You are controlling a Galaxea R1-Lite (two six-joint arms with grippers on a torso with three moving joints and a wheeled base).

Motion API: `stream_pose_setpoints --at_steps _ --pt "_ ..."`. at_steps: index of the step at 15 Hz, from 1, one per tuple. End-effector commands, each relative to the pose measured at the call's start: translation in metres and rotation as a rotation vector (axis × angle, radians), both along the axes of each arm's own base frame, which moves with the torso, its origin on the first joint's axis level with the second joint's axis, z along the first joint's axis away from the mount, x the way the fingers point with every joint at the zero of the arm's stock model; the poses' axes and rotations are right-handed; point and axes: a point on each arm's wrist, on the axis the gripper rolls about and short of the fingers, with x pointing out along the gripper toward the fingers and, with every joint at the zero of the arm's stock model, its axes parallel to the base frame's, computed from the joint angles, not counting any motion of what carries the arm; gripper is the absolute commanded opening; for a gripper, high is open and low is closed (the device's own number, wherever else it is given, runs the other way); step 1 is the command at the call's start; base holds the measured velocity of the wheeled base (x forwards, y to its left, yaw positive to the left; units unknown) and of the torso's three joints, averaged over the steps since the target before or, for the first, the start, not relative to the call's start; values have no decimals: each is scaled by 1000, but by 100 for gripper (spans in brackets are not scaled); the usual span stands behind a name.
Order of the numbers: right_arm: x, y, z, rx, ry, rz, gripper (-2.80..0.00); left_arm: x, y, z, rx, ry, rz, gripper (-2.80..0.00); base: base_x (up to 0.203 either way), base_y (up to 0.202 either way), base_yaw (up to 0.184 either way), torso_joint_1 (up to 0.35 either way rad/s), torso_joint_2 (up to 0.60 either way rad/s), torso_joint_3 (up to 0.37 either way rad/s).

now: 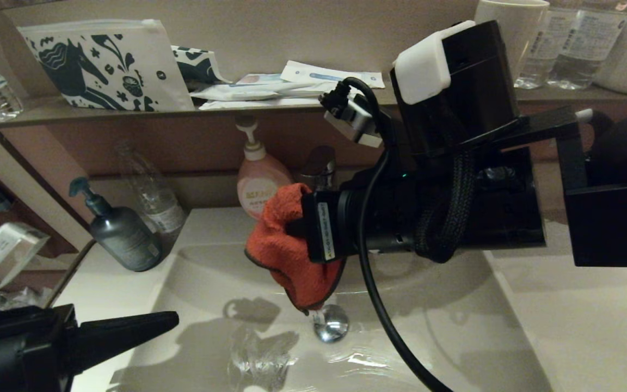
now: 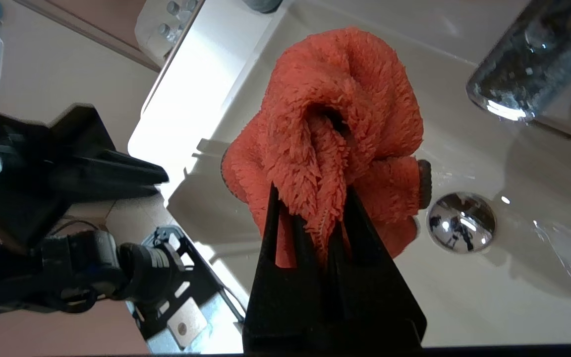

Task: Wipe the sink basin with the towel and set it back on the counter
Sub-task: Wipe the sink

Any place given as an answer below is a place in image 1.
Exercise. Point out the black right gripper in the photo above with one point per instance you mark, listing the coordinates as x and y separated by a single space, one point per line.
357 223

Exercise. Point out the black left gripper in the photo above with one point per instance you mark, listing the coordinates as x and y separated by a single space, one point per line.
19 354

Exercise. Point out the wrapped pack of water bottles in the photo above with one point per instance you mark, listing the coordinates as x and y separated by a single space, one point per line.
14 298

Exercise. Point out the clear bottle white label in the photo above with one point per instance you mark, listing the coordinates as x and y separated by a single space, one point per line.
151 196

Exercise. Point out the dark green pump bottle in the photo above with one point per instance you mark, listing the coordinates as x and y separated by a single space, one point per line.
125 237

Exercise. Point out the large horse print pouch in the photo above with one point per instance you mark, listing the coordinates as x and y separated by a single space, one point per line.
98 65

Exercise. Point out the white sink basin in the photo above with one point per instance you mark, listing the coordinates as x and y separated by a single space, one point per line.
455 337

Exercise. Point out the chrome lever faucet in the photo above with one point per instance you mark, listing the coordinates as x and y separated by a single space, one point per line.
319 163

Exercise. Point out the red microfibre cleaning cloth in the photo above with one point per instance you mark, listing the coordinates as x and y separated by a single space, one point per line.
292 256

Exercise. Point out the clear plastic water bottle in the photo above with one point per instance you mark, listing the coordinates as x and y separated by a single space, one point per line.
542 49
585 49

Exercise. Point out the tall white cup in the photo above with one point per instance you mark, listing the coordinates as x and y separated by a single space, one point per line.
520 32

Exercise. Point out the brown wall shelf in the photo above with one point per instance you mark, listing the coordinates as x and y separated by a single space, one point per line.
128 114

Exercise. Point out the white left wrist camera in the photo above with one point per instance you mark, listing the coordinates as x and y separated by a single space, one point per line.
3 253

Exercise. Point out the long white sachet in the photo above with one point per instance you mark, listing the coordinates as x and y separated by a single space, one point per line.
259 92

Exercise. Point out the pale sachet orange print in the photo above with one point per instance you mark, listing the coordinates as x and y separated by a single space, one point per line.
259 79

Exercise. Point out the small horse print pouch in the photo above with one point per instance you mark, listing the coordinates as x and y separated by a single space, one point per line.
196 64

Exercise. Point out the chrome sink drain stopper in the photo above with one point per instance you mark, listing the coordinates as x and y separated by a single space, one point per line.
332 326

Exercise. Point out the pink soap pump bottle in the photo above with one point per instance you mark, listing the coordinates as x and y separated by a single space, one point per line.
256 179

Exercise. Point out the white sachet blue print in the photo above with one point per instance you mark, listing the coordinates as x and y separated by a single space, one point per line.
313 73

